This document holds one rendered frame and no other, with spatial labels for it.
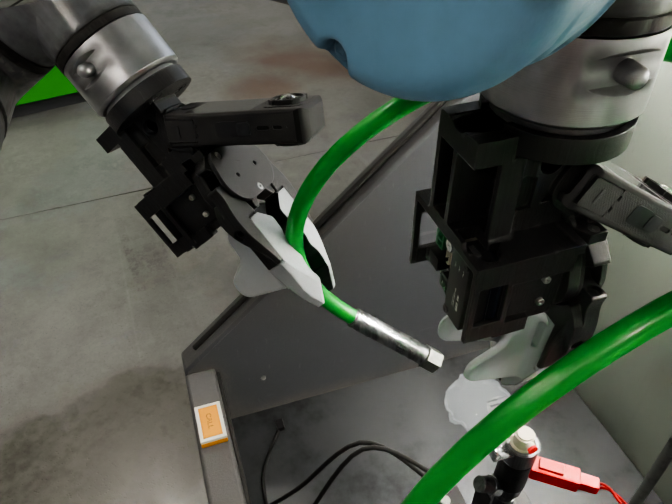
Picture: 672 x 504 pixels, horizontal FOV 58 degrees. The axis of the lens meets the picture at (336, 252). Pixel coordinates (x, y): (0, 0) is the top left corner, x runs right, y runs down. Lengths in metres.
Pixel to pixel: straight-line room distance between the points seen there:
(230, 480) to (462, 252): 0.47
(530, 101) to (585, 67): 0.02
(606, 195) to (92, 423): 1.83
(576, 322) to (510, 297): 0.05
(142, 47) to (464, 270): 0.29
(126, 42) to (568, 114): 0.32
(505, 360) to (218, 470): 0.41
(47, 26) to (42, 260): 2.19
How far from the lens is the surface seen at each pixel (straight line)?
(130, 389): 2.06
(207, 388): 0.78
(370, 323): 0.52
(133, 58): 0.47
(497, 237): 0.31
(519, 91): 0.27
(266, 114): 0.42
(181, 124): 0.46
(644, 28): 0.26
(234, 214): 0.44
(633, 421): 0.90
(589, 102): 0.27
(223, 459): 0.72
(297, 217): 0.45
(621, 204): 0.34
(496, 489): 0.57
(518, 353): 0.39
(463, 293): 0.32
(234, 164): 0.47
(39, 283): 2.54
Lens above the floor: 1.56
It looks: 40 degrees down
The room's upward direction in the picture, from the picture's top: straight up
